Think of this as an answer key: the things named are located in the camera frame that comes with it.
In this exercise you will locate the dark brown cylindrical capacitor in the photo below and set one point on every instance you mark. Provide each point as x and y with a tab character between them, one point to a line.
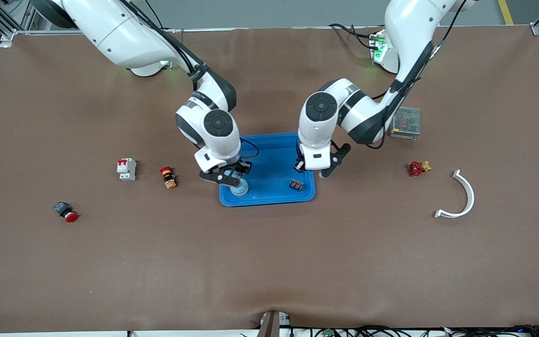
296	185

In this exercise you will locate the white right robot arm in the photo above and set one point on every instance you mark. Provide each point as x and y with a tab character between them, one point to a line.
120	32

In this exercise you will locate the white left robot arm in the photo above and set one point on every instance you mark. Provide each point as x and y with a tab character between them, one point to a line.
410	28

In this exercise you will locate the blue plastic tray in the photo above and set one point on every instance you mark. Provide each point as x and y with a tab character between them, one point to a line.
269	187

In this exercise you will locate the metal mesh power supply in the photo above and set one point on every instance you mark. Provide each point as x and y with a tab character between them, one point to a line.
409	124

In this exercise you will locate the white red circuit breaker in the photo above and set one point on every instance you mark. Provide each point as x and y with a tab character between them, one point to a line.
127	169

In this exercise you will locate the brown table mat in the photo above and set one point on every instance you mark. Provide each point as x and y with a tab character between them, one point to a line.
269	262

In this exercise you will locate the white curved pipe clamp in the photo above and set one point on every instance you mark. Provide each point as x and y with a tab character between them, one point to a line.
471	194

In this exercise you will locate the red mushroom push button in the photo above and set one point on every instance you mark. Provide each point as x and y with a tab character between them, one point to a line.
66	212

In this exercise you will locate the orange red emergency stop switch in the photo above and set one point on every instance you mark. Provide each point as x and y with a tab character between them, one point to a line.
168	178

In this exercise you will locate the brown camera mount bracket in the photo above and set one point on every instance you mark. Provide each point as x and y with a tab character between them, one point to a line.
272	325

